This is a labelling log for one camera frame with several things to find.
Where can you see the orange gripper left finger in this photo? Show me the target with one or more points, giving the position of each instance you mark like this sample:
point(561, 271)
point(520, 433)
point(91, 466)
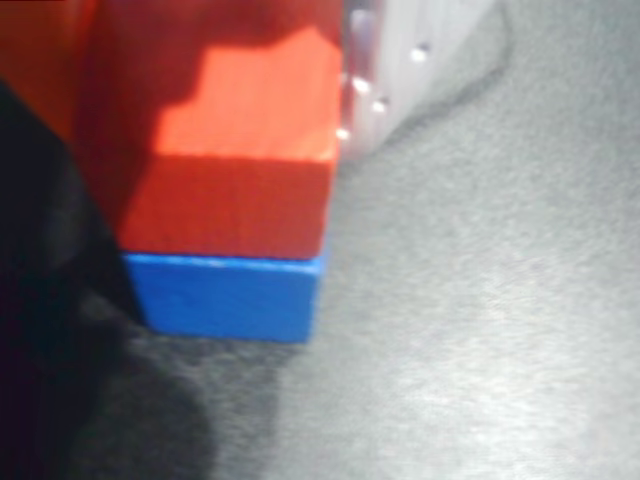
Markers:
point(40, 50)

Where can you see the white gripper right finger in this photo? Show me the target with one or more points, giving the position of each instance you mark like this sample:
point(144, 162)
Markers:
point(400, 40)

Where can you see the red cube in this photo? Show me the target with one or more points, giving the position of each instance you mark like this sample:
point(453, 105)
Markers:
point(240, 150)

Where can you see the blue cube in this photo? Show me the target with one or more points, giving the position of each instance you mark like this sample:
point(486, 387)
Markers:
point(225, 300)

